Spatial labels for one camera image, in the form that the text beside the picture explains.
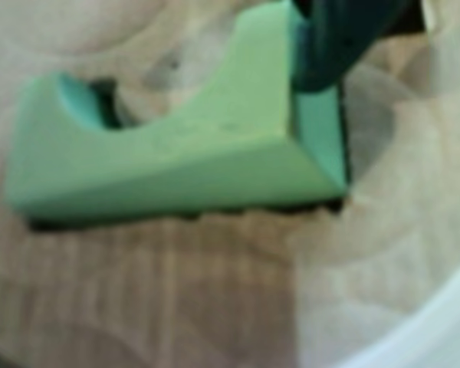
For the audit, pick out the white round sorter container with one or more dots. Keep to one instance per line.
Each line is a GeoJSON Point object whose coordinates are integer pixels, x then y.
{"type": "Point", "coordinates": [444, 337]}

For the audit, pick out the mint green U block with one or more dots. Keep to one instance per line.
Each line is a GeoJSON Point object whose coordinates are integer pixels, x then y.
{"type": "Point", "coordinates": [157, 161]}

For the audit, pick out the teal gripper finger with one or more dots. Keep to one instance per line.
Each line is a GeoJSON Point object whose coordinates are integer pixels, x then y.
{"type": "Point", "coordinates": [329, 42]}

